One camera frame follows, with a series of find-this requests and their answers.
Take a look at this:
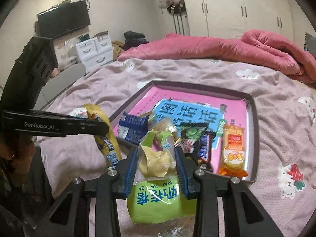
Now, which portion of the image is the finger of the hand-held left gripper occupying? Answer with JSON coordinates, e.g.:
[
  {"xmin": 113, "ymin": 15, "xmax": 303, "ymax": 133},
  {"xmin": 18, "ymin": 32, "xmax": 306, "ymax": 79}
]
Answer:
[{"xmin": 2, "ymin": 111, "xmax": 109, "ymax": 138}]

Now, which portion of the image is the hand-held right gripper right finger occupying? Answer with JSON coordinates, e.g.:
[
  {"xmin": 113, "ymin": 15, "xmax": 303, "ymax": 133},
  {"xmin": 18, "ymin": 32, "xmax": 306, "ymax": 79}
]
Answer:
[{"xmin": 174, "ymin": 146, "xmax": 284, "ymax": 237}]

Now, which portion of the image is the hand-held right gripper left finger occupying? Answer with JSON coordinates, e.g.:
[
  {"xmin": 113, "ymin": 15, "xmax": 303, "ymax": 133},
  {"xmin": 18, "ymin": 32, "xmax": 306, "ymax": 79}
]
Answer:
[{"xmin": 31, "ymin": 148, "xmax": 140, "ymax": 237}]

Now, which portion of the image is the green and clear snack packet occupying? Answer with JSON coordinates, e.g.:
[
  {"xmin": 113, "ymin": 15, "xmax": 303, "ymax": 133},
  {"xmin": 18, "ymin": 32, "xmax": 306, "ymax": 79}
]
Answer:
[{"xmin": 127, "ymin": 131, "xmax": 197, "ymax": 224}]

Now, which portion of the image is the dark chocolate bar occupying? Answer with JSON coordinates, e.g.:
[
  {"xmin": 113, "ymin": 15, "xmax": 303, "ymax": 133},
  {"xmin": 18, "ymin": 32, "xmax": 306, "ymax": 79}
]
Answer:
[{"xmin": 191, "ymin": 132, "xmax": 216, "ymax": 172}]

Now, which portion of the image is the yellow cartoon snack packet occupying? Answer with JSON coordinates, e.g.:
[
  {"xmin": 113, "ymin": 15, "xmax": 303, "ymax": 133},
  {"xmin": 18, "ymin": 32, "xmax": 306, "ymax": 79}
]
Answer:
[{"xmin": 85, "ymin": 104, "xmax": 122, "ymax": 169}]

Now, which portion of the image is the black green pea snack packet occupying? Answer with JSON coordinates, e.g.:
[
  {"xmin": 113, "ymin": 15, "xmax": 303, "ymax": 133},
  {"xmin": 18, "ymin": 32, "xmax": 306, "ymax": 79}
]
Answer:
[{"xmin": 180, "ymin": 125, "xmax": 209, "ymax": 155}]

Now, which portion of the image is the blue snack packet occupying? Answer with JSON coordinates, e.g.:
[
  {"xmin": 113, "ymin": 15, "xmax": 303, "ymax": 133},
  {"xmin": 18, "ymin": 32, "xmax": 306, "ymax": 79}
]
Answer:
[{"xmin": 117, "ymin": 112, "xmax": 150, "ymax": 147}]

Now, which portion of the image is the clear bag of crumbly pastry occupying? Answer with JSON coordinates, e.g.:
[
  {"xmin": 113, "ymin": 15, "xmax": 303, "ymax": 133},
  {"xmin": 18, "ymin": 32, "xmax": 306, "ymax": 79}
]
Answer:
[{"xmin": 148, "ymin": 118, "xmax": 179, "ymax": 144}]

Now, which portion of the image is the shallow brown cardboard tray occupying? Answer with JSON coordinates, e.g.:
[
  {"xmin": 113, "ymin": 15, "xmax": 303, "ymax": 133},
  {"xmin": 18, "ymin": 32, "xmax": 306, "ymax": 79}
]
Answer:
[{"xmin": 109, "ymin": 80, "xmax": 260, "ymax": 183}]

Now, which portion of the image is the person's left hand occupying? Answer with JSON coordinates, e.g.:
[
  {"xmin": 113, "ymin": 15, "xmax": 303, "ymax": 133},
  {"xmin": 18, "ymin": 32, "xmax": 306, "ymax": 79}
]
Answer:
[{"xmin": 0, "ymin": 133, "xmax": 36, "ymax": 176}]

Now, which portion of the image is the orange snack packet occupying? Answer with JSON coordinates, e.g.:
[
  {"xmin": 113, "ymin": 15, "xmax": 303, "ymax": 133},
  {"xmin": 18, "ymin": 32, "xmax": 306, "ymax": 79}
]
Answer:
[{"xmin": 218, "ymin": 124, "xmax": 248, "ymax": 177}]

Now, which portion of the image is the white drawer unit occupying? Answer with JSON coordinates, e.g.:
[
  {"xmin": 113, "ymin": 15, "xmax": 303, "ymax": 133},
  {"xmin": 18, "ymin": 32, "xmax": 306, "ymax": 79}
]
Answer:
[{"xmin": 75, "ymin": 33, "xmax": 113, "ymax": 72}]

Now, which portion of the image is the pink and blue book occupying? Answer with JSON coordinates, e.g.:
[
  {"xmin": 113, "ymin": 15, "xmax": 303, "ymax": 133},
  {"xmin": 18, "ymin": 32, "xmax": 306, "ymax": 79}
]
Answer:
[{"xmin": 125, "ymin": 85, "xmax": 248, "ymax": 176}]

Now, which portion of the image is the brown fuzzy blanket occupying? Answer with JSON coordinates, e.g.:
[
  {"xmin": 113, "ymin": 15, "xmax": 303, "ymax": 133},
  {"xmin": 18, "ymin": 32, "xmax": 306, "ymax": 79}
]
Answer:
[{"xmin": 112, "ymin": 40, "xmax": 125, "ymax": 60}]

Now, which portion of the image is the pile of dark clothes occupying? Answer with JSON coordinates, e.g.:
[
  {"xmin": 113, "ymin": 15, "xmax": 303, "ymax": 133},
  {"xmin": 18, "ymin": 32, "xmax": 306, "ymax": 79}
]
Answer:
[{"xmin": 123, "ymin": 30, "xmax": 150, "ymax": 51}]

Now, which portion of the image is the printed pink bed sheet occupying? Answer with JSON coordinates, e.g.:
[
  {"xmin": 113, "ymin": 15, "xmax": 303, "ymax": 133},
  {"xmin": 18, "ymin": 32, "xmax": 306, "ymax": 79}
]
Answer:
[{"xmin": 37, "ymin": 58, "xmax": 316, "ymax": 237}]

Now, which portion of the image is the pink quilt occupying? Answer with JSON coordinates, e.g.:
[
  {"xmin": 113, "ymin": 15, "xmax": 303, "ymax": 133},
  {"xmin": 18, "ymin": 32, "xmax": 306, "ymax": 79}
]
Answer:
[{"xmin": 117, "ymin": 29, "xmax": 316, "ymax": 84}]

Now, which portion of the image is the coat rack with hung items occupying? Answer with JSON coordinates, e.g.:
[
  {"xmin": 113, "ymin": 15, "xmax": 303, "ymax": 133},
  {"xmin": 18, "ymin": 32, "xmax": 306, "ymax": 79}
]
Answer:
[{"xmin": 158, "ymin": 0, "xmax": 189, "ymax": 36}]

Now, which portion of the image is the white wardrobe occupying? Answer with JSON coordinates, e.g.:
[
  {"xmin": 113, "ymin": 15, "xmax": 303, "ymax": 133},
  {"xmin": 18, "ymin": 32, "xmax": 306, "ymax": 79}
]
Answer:
[{"xmin": 179, "ymin": 0, "xmax": 300, "ymax": 40}]

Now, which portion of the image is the black wall television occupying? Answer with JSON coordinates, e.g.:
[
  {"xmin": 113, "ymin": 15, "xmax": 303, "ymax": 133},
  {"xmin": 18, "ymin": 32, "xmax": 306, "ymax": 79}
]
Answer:
[{"xmin": 37, "ymin": 1, "xmax": 91, "ymax": 39}]

